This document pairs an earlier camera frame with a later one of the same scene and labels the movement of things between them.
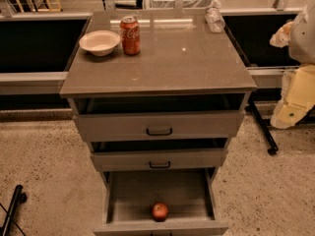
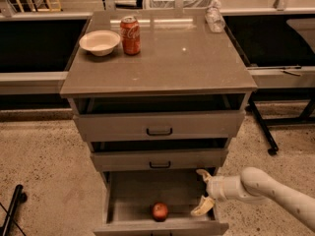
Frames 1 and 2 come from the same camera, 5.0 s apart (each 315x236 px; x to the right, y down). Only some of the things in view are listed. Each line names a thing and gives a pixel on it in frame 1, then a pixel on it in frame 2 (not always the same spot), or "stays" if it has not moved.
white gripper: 303,38 to 215,187
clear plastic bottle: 215,20 stays
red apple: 159,211 stays
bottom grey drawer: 187,193 stays
